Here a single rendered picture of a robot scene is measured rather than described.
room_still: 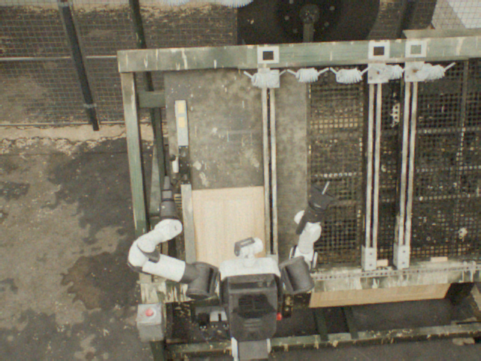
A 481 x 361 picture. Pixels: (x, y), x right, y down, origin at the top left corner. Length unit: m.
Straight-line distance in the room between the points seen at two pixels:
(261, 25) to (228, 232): 1.18
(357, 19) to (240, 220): 1.33
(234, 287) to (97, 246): 2.21
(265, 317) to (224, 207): 0.71
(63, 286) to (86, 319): 0.35
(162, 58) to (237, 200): 0.81
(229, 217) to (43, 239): 2.06
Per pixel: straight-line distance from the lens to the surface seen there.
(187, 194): 2.67
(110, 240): 4.25
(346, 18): 3.14
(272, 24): 3.07
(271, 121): 2.57
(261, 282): 2.22
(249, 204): 2.72
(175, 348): 3.46
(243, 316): 2.24
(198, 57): 2.50
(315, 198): 2.31
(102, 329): 3.82
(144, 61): 2.52
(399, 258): 2.94
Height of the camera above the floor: 3.24
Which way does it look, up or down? 45 degrees down
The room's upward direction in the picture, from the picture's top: straight up
